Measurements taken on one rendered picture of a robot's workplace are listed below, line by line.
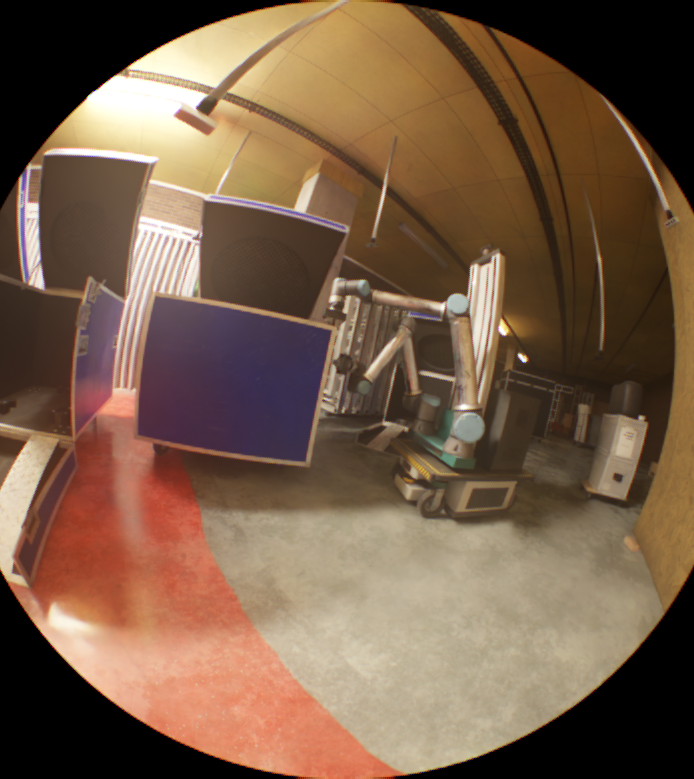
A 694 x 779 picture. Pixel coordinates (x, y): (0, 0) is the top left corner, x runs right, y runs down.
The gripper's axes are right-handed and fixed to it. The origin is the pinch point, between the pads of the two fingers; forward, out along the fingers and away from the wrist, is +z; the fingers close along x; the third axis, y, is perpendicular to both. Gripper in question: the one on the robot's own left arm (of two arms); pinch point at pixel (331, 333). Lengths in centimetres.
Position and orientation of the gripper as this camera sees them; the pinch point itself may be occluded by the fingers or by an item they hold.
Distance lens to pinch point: 146.9
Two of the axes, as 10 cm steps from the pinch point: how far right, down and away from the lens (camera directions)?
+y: -3.6, 0.3, 9.3
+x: -9.2, -1.7, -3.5
